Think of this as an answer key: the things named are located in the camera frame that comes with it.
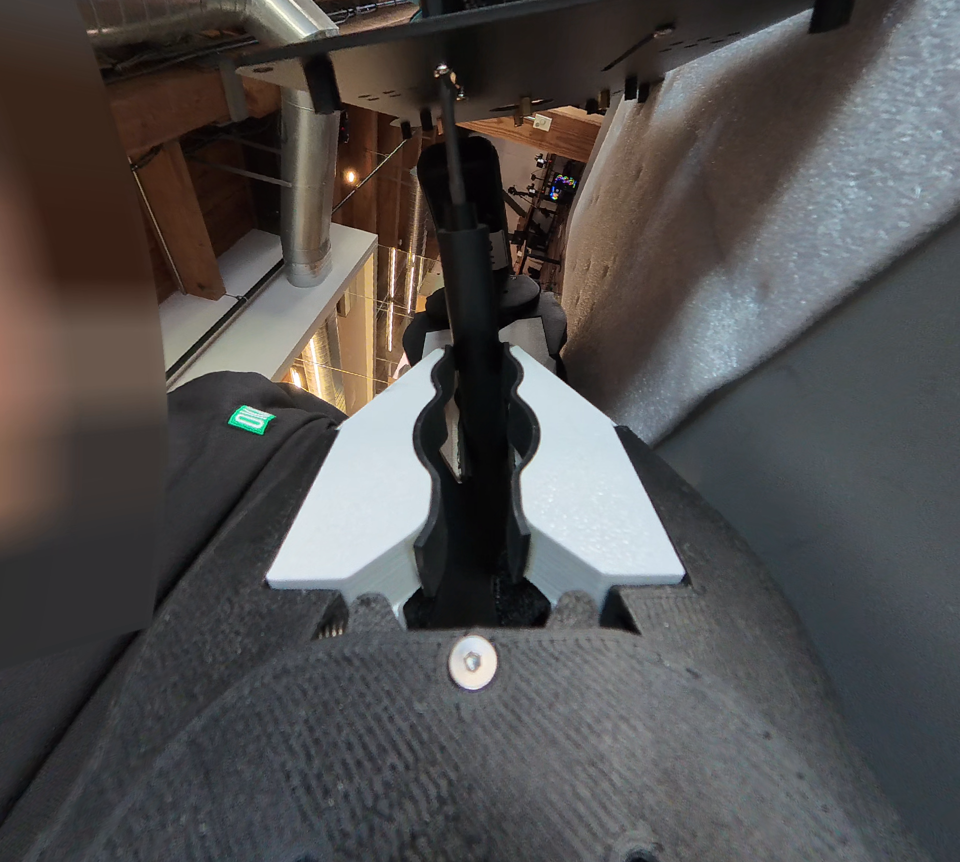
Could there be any black electronics chassis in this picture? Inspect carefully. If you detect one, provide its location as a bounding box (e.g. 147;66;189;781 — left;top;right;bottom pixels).
236;0;960;137

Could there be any person's black jacket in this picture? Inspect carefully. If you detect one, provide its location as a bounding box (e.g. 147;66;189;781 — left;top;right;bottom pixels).
153;370;348;619

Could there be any black precision screwdriver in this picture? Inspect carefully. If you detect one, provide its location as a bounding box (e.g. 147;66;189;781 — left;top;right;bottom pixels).
431;61;530;629

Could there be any silver ventilation duct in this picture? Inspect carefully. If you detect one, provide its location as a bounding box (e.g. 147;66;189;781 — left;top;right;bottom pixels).
45;0;410;289

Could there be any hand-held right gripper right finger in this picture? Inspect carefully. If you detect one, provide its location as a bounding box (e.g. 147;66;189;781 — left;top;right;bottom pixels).
504;343;688;610

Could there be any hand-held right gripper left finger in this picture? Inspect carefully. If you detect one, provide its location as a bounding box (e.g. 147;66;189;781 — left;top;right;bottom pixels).
264;343;460;629

